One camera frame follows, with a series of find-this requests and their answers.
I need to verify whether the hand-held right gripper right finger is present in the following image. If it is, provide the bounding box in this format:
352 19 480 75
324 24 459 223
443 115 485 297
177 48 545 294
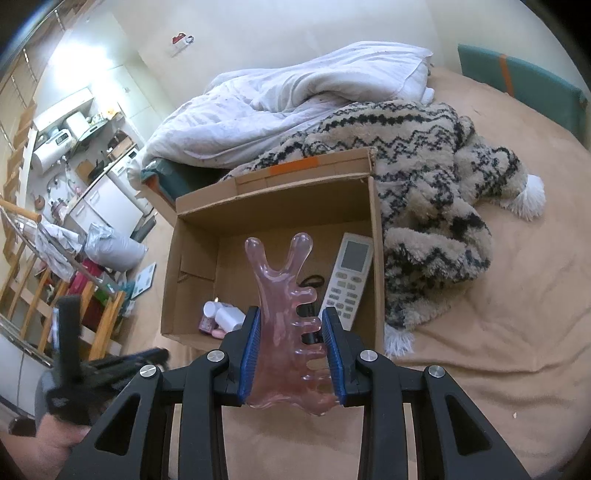
321 307 532 480

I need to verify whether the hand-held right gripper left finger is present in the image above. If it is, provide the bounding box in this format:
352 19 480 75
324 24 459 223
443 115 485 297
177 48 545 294
55 305 264 480

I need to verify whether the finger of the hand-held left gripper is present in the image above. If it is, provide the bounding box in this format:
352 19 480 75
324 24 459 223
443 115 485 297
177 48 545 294
85 347 171 380

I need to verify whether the black stick device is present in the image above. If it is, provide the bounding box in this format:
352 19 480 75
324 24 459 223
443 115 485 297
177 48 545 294
299 295 321 347

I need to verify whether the pink massage comb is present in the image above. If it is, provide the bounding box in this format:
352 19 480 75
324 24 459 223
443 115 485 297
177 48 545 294
245 232 338 416

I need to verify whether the white labelled bottle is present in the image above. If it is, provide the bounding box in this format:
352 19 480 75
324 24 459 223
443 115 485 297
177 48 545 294
215 305 246 332

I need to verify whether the white remote control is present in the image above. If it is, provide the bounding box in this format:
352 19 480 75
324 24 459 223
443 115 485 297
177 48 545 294
318 233 375 330

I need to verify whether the cardboard box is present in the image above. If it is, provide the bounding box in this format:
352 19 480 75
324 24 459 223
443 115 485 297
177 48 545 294
159 147 386 356

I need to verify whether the person's left hand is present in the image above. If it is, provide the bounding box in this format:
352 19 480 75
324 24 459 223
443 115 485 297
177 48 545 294
0 425 90 480

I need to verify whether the wooden railing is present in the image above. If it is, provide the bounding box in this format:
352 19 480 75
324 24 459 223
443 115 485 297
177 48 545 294
0 198 127 365

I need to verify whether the magenta bag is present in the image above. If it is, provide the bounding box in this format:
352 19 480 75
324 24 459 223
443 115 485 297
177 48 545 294
69 261 105 315

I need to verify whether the bathroom scale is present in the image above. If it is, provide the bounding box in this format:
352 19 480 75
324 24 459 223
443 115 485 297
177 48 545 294
130 262 158 301

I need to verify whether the white hanging cloth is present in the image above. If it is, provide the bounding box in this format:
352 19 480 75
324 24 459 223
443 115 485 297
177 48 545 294
34 220 86 278

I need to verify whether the grey plastic bag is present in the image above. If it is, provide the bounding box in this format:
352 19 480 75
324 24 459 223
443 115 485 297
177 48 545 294
83 223 147 271

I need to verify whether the white kitchen cabinet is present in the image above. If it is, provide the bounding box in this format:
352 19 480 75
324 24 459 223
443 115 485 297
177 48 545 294
62 178 116 236

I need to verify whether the white washing machine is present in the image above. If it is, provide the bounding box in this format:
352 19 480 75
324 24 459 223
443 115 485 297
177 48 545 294
108 154 148 227

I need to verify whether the teal cushion with orange edge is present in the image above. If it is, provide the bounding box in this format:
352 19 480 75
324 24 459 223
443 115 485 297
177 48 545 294
139 159 232 210

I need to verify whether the black patterned fuzzy blanket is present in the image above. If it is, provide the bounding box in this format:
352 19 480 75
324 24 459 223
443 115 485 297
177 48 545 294
222 99 546 358

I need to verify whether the white water heater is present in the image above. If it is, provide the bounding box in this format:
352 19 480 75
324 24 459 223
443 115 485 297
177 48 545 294
30 129 72 174

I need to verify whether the white cylindrical appliance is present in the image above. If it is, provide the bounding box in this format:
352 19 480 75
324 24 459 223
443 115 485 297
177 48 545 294
65 112 90 139

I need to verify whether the white duvet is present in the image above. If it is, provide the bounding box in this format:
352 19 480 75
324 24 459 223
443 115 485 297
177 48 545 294
127 41 437 185

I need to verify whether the teal cushion with orange stripe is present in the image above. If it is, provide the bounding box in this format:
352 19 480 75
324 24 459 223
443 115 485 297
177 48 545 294
457 44 589 139

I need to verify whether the white wall cabinet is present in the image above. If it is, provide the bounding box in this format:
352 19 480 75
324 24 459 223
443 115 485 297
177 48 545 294
32 88 95 132

